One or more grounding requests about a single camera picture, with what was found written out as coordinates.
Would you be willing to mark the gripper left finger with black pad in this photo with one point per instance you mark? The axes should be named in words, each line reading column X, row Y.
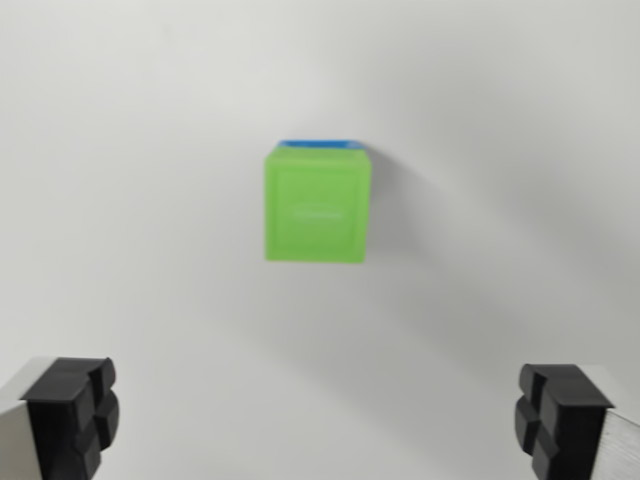
column 60, row 420

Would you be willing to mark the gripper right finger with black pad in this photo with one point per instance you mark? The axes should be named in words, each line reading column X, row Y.
column 575, row 425

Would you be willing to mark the green embossed rubber cube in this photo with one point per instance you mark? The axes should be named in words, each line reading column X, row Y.
column 317, row 205

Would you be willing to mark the blue embossed rubber cube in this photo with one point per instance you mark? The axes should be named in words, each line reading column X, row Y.
column 315, row 143

